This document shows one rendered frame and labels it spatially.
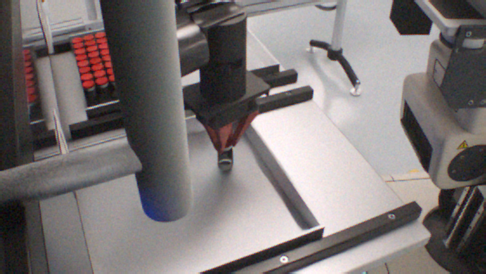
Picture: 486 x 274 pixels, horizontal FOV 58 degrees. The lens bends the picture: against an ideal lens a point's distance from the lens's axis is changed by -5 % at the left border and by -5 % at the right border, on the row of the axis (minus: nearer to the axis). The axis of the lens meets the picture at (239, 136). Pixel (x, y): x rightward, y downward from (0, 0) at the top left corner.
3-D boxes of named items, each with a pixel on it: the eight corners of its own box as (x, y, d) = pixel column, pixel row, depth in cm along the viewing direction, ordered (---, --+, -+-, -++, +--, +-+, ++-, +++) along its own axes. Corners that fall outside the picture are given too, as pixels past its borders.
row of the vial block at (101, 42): (114, 104, 77) (109, 82, 74) (98, 54, 90) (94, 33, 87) (127, 101, 78) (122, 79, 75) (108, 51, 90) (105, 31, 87)
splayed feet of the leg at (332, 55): (351, 98, 225) (356, 75, 216) (302, 49, 259) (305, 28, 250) (364, 94, 227) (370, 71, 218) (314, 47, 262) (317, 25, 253)
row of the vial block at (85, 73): (88, 110, 76) (82, 88, 73) (75, 59, 88) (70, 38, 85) (101, 107, 77) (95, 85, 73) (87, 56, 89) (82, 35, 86)
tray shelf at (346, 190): (56, 392, 44) (51, 386, 43) (17, 60, 92) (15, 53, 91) (428, 243, 58) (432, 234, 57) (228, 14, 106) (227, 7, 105)
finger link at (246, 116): (188, 146, 64) (182, 91, 58) (229, 126, 67) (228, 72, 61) (216, 174, 60) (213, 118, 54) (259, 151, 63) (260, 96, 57)
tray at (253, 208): (44, 342, 46) (34, 328, 44) (24, 179, 64) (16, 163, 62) (321, 243, 56) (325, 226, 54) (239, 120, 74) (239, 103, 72)
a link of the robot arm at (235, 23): (258, 5, 49) (224, -10, 52) (207, 25, 46) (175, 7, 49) (256, 59, 54) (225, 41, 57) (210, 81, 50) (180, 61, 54)
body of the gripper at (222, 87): (175, 103, 58) (170, 53, 53) (239, 75, 63) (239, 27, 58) (204, 130, 54) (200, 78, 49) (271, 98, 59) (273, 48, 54)
